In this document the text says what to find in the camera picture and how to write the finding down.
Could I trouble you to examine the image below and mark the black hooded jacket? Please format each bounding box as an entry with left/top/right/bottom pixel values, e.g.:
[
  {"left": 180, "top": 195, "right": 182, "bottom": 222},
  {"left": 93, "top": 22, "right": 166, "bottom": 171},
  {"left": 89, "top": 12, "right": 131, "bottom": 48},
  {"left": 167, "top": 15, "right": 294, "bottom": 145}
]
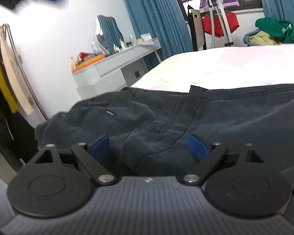
[{"left": 35, "top": 83, "right": 294, "bottom": 228}]

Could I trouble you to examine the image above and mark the orange tray of toiletries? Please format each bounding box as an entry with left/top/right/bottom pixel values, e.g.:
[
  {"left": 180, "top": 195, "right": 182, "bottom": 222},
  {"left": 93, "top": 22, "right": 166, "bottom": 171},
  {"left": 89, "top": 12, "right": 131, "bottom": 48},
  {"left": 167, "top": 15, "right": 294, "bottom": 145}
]
[{"left": 71, "top": 52, "right": 105, "bottom": 73}]

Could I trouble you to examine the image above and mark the white dressing table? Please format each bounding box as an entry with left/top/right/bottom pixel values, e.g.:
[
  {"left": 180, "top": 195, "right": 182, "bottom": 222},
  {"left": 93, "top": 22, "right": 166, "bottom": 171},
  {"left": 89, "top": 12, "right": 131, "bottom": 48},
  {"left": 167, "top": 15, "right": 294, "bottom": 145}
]
[{"left": 73, "top": 38, "right": 161, "bottom": 100}]

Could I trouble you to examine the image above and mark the wavy vanity mirror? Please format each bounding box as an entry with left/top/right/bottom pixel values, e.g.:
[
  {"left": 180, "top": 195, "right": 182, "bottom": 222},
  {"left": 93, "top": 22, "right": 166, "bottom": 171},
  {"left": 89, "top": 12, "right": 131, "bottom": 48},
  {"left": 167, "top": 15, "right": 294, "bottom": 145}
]
[{"left": 95, "top": 15, "right": 124, "bottom": 53}]

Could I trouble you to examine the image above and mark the left blue curtain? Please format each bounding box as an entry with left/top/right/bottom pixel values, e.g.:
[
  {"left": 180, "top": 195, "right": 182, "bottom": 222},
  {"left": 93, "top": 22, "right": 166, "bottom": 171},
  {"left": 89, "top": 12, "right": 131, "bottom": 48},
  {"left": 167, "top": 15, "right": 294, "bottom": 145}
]
[{"left": 125, "top": 0, "right": 193, "bottom": 60}]

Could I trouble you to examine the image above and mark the yellow-green fuzzy garment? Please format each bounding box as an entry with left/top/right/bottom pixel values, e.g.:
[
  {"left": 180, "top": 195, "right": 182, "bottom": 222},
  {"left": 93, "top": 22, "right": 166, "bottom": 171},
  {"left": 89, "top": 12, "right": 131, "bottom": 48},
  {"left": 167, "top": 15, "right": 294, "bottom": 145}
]
[{"left": 249, "top": 30, "right": 281, "bottom": 46}]

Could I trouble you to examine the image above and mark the red cloth on rack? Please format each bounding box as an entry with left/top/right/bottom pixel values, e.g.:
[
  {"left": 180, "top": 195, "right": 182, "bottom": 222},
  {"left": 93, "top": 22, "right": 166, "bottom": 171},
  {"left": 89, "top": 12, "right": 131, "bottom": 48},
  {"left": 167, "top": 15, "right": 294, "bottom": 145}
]
[{"left": 203, "top": 11, "right": 240, "bottom": 38}]

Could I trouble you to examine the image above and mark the green sweatshirt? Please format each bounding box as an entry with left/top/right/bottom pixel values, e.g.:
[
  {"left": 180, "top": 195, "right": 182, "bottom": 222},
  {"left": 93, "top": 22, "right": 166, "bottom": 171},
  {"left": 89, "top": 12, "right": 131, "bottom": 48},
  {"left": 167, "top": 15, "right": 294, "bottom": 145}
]
[{"left": 255, "top": 17, "right": 294, "bottom": 43}]

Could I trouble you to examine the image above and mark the clothes rail with garments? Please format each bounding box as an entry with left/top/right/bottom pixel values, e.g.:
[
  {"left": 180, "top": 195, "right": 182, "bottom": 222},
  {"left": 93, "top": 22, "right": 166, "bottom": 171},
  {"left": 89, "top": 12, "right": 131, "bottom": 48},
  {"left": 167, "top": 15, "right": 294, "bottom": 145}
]
[{"left": 0, "top": 24, "right": 41, "bottom": 171}]

